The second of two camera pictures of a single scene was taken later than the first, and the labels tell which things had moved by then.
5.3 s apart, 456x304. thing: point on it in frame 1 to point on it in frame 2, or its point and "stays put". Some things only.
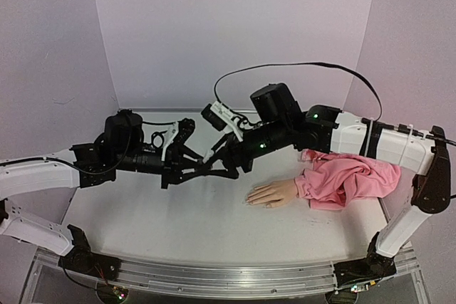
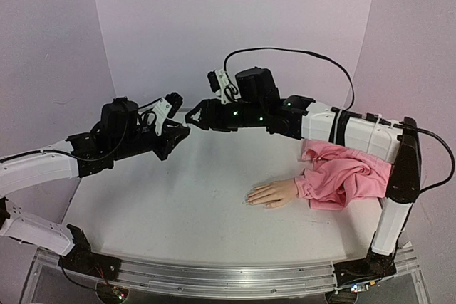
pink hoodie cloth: [331, 180] stays put
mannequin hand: [274, 194] stays put
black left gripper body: [132, 162] to [132, 145]
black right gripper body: [234, 154] to [214, 115]
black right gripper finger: [229, 138] to [209, 108]
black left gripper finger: [232, 174] to [174, 131]
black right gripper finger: [219, 167] to [213, 122]
